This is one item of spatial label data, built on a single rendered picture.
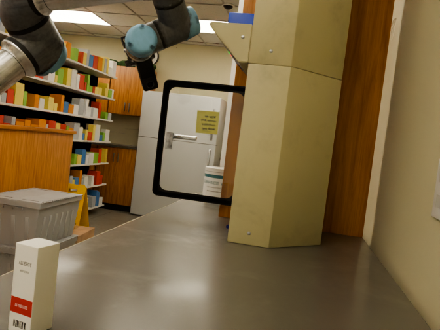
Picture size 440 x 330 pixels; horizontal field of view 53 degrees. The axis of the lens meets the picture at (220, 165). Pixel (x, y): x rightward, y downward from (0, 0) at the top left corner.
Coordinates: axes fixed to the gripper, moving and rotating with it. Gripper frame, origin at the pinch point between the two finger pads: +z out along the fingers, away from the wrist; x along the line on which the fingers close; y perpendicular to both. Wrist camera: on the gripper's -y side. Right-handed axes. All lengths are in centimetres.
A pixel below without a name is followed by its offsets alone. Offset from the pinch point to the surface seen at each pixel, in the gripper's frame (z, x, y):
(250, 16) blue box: -11.6, -35.9, 2.5
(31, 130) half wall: 229, 83, -5
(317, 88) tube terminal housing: -34, -41, -23
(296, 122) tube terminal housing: -37, -31, -29
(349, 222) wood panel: -15, -48, -70
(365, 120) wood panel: -14, -63, -40
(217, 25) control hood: -29.6, -20.5, 0.6
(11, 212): 170, 103, -54
